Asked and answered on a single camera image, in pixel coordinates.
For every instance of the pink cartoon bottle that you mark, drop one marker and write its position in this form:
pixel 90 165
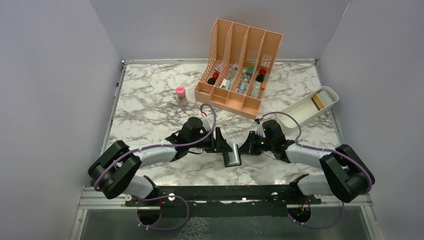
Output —
pixel 181 96

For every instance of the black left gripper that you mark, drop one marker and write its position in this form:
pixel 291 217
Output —
pixel 221 145

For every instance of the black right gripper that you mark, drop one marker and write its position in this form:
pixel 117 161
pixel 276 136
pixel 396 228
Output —
pixel 248 147

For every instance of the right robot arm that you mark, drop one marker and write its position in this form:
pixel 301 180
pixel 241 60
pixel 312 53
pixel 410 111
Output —
pixel 344 174

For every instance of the black leather card holder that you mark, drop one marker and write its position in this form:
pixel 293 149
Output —
pixel 232 158

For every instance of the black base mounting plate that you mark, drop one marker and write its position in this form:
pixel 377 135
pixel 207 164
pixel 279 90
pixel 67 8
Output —
pixel 220 201

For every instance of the peach desk organizer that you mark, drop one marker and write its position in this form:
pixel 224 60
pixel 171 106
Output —
pixel 234 47

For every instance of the teal cap tube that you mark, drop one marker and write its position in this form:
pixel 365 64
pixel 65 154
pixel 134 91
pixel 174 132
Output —
pixel 247 74

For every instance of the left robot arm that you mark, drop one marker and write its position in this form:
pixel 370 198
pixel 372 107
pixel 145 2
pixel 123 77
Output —
pixel 114 172

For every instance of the white plastic tray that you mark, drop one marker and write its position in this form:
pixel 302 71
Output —
pixel 303 111

